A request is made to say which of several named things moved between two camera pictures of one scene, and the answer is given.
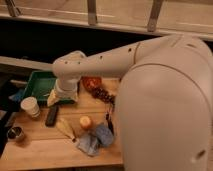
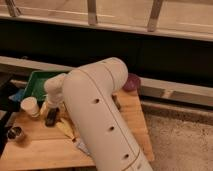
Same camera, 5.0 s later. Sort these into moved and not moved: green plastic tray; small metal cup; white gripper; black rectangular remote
Moved: white gripper
Not moved: small metal cup; green plastic tray; black rectangular remote
